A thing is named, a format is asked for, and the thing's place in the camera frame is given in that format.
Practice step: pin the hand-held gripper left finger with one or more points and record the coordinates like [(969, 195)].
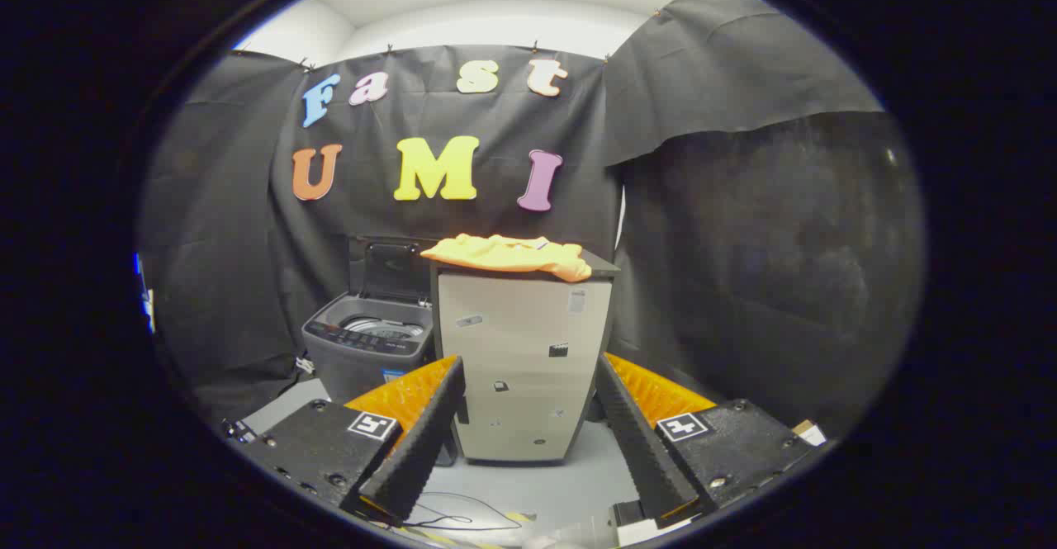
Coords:
[(421, 442)]

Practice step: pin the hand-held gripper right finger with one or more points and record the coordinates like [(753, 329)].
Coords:
[(636, 442)]

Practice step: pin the grey washing machine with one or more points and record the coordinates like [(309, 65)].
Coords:
[(363, 355)]

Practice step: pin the dark washing machine lid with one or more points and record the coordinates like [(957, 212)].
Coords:
[(392, 272)]

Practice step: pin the yellow orange shirt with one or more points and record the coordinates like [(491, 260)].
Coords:
[(495, 253)]

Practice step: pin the beige cabinet with dark top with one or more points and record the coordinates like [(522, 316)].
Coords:
[(520, 351)]

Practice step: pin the black backdrop cloth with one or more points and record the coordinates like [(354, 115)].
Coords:
[(743, 243)]

